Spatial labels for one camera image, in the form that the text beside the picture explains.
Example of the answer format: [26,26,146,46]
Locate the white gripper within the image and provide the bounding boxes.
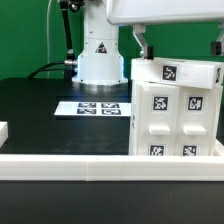
[107,0,224,60]

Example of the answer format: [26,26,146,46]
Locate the small white box part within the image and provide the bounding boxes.
[131,58,224,89]

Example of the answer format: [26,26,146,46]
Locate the white cabinet door panel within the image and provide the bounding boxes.
[174,87,216,156]
[137,82,179,156]

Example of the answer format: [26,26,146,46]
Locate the white cabinet body box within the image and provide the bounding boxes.
[129,81,223,156]

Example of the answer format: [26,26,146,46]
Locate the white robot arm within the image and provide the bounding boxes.
[75,0,224,86]

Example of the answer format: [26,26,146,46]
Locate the white marker base sheet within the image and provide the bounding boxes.
[54,101,131,117]

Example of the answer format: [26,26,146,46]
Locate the white block at left edge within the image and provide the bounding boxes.
[0,121,8,148]

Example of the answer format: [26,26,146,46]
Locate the grey thin cable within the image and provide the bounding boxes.
[45,0,54,80]

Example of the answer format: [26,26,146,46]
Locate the black cable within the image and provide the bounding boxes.
[27,61,68,80]

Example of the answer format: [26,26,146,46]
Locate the white L-shaped frame fence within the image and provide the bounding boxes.
[0,143,224,181]

